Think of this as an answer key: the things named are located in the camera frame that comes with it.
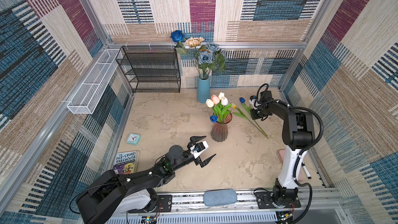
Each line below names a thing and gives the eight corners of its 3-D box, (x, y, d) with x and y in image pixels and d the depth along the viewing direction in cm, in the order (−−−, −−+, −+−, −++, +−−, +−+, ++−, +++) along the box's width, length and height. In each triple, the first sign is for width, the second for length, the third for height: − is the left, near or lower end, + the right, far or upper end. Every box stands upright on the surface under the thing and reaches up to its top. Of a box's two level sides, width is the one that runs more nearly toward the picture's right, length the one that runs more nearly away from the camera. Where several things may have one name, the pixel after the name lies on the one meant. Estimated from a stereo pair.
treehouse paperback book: (113, 174, 85) (110, 172, 82) (120, 153, 92) (117, 151, 89) (135, 174, 85) (132, 172, 82) (140, 153, 92) (138, 151, 89)
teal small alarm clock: (127, 143, 96) (125, 141, 93) (132, 135, 99) (130, 132, 97) (137, 145, 95) (135, 143, 92) (141, 137, 99) (140, 134, 96)
